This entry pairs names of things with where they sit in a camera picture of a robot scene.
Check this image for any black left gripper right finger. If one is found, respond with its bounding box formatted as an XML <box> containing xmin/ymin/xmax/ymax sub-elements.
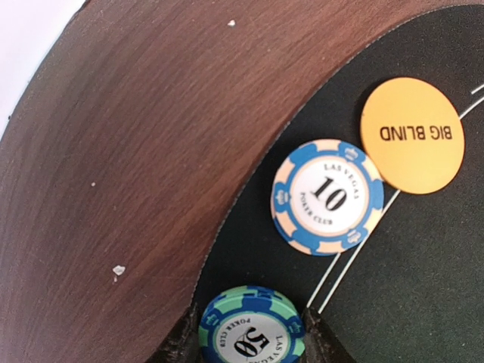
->
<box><xmin>302</xmin><ymin>307</ymin><xmax>356</xmax><ymax>363</ymax></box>

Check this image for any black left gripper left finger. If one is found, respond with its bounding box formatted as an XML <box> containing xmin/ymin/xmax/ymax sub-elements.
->
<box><xmin>145</xmin><ymin>302</ymin><xmax>200</xmax><ymax>363</ymax></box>

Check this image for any green chip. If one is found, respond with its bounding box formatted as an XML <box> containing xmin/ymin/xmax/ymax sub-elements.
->
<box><xmin>198</xmin><ymin>285</ymin><xmax>306</xmax><ymax>363</ymax></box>

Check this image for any blue white chip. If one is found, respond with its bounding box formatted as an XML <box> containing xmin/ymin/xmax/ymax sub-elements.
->
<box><xmin>271</xmin><ymin>139</ymin><xmax>384</xmax><ymax>256</ymax></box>

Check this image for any yellow big blind button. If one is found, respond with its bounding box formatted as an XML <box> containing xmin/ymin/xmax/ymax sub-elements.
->
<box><xmin>360</xmin><ymin>77</ymin><xmax>465</xmax><ymax>194</ymax></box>

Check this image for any round black poker mat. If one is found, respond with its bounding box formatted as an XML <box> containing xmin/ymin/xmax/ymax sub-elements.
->
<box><xmin>194</xmin><ymin>5</ymin><xmax>483</xmax><ymax>362</ymax></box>

